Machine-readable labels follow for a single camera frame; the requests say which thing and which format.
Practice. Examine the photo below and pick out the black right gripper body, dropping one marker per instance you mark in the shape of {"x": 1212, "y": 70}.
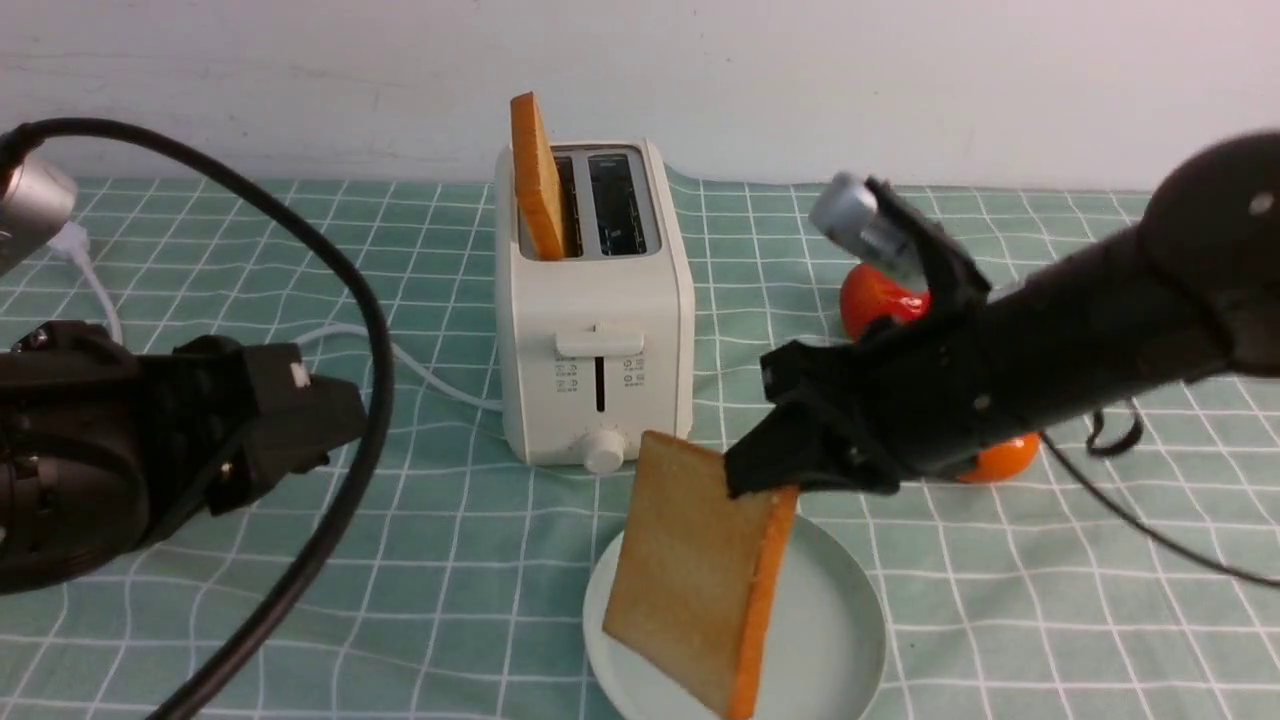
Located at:
{"x": 915, "y": 401}

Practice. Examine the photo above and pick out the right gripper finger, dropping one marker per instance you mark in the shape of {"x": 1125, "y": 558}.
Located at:
{"x": 790, "y": 447}

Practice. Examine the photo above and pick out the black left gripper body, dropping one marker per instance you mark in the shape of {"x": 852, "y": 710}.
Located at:
{"x": 222, "y": 423}

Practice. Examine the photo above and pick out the toasted bread slice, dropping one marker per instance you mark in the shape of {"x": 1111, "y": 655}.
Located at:
{"x": 694, "y": 586}
{"x": 538, "y": 187}

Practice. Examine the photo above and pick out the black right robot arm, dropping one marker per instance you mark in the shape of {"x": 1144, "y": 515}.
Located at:
{"x": 1187, "y": 292}

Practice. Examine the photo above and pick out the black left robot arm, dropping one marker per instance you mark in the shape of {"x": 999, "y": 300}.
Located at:
{"x": 105, "y": 452}

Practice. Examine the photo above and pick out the orange persimmon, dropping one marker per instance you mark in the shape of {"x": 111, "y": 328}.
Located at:
{"x": 1003, "y": 462}

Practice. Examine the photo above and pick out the red apple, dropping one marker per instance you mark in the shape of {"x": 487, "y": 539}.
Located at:
{"x": 867, "y": 296}

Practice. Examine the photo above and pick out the pale green plate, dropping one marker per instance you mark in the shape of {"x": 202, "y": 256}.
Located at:
{"x": 825, "y": 654}

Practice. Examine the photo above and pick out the white toaster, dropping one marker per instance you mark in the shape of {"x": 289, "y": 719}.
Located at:
{"x": 595, "y": 349}

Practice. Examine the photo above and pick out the green checkered tablecloth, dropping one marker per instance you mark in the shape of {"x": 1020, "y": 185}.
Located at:
{"x": 457, "y": 590}

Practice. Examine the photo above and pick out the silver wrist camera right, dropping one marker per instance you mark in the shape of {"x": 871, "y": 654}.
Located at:
{"x": 868, "y": 218}

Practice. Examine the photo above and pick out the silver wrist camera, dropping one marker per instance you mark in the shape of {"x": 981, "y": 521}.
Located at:
{"x": 38, "y": 199}
{"x": 868, "y": 218}

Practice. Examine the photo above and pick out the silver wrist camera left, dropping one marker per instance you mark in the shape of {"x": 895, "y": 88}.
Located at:
{"x": 38, "y": 199}

